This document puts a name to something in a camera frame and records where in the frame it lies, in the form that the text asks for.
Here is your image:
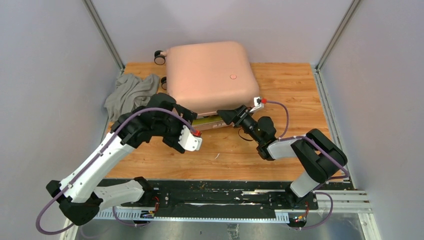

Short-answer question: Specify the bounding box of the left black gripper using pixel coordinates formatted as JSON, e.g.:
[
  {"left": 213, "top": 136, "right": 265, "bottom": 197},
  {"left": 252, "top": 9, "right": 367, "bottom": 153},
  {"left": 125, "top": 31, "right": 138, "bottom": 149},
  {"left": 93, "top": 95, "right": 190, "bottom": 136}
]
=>
[{"left": 153, "top": 104, "right": 197, "bottom": 152}]

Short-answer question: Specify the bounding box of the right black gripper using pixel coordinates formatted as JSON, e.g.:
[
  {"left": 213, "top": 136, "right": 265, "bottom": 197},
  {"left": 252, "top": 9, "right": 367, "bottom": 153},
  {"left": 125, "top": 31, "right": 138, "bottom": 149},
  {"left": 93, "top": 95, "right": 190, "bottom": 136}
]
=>
[{"left": 217, "top": 104, "right": 263, "bottom": 144}]

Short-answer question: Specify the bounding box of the pink suitcase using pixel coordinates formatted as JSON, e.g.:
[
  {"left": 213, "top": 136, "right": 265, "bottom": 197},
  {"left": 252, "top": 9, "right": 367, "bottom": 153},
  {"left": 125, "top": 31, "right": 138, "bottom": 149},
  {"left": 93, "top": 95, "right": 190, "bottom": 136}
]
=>
[{"left": 154, "top": 41, "right": 260, "bottom": 131}]

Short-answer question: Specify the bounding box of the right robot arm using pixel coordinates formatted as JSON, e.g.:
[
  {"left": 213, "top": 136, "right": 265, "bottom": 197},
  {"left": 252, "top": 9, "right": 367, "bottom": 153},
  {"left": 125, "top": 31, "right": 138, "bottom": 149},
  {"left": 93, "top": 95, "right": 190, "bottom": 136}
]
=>
[{"left": 217, "top": 105, "right": 348, "bottom": 209}]

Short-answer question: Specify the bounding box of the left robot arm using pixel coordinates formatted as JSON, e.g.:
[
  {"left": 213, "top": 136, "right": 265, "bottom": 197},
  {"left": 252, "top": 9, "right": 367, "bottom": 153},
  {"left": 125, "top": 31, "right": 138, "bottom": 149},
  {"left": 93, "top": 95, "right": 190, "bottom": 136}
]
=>
[{"left": 46, "top": 92, "right": 202, "bottom": 226}]

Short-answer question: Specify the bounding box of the grey cloth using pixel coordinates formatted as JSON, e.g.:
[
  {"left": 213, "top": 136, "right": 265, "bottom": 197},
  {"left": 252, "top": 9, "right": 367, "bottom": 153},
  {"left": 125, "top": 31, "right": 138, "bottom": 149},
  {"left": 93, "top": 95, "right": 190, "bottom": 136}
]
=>
[{"left": 103, "top": 73, "right": 160, "bottom": 122}]

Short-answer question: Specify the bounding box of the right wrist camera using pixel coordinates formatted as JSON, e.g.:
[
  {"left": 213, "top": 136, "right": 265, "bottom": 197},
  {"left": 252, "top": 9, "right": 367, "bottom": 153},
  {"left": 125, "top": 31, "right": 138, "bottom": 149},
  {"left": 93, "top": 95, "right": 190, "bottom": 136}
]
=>
[{"left": 249, "top": 96, "right": 265, "bottom": 114}]

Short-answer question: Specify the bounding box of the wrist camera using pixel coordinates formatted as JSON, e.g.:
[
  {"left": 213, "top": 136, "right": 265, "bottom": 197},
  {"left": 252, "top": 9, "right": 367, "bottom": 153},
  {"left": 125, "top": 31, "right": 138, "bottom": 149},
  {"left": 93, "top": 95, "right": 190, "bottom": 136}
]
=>
[
  {"left": 178, "top": 125, "right": 203, "bottom": 152},
  {"left": 249, "top": 96, "right": 265, "bottom": 114}
]

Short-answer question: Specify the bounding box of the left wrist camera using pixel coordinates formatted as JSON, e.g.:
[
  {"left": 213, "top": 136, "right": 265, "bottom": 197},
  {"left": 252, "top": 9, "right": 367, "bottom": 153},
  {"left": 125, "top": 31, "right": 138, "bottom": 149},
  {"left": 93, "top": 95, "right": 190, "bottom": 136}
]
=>
[{"left": 178, "top": 125, "right": 203, "bottom": 152}]

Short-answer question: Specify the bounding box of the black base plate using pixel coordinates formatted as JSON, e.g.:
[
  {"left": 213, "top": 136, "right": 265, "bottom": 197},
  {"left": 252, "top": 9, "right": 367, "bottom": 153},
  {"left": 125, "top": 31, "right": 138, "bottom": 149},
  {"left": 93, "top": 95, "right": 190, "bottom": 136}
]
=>
[{"left": 123, "top": 180, "right": 318, "bottom": 219}]

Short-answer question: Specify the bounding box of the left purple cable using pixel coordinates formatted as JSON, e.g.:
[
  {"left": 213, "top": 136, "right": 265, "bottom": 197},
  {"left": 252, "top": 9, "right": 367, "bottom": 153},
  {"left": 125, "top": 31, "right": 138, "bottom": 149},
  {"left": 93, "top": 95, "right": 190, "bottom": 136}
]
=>
[{"left": 35, "top": 106, "right": 201, "bottom": 236}]

